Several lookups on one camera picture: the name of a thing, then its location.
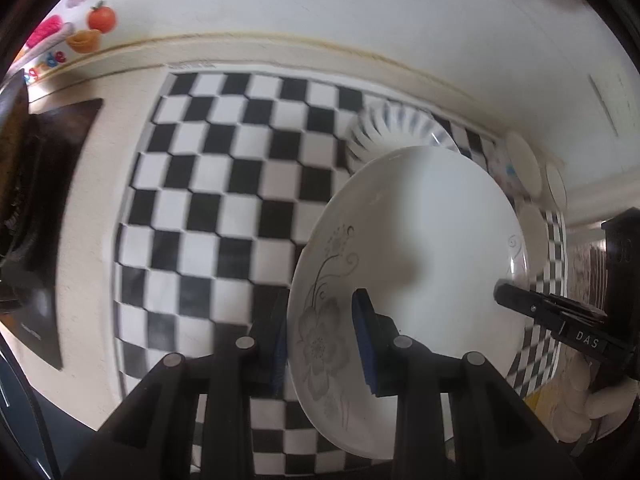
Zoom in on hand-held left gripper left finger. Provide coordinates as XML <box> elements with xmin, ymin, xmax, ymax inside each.
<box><xmin>65</xmin><ymin>289</ymin><xmax>289</xmax><ymax>480</ymax></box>

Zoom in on white ridged striped plate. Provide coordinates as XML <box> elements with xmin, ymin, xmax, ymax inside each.
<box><xmin>344</xmin><ymin>102</ymin><xmax>462</xmax><ymax>172</ymax></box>

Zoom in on small white bowl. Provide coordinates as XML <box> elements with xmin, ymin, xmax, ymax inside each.
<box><xmin>544</xmin><ymin>162</ymin><xmax>569</xmax><ymax>211</ymax></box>

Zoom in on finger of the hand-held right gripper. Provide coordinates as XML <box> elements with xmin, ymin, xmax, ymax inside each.
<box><xmin>494</xmin><ymin>282</ymin><xmax>609</xmax><ymax>335</ymax></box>

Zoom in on colourful wall stickers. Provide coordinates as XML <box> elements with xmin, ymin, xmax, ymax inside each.
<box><xmin>15</xmin><ymin>0</ymin><xmax>121</xmax><ymax>86</ymax></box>

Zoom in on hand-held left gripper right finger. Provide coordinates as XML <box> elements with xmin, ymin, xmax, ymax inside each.
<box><xmin>351</xmin><ymin>288</ymin><xmax>583</xmax><ymax>480</ymax></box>

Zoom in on plain white bowl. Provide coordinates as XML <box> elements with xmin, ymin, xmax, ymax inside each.
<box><xmin>517</xmin><ymin>204</ymin><xmax>552</xmax><ymax>287</ymax></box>

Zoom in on black white checkered mat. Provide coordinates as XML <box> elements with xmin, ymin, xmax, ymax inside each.
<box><xmin>112</xmin><ymin>72</ymin><xmax>569</xmax><ymax>476</ymax></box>

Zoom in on black stovetop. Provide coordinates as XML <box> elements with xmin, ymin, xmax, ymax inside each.
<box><xmin>15</xmin><ymin>98</ymin><xmax>106</xmax><ymax>372</ymax></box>

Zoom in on white floral print plate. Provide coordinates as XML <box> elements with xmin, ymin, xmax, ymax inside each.
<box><xmin>287</xmin><ymin>146</ymin><xmax>531</xmax><ymax>461</ymax></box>

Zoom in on white floral bowl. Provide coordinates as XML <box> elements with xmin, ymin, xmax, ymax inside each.
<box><xmin>487</xmin><ymin>131</ymin><xmax>544</xmax><ymax>197</ymax></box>

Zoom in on person's right hand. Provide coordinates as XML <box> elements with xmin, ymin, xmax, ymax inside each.
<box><xmin>554</xmin><ymin>352</ymin><xmax>640</xmax><ymax>444</ymax></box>

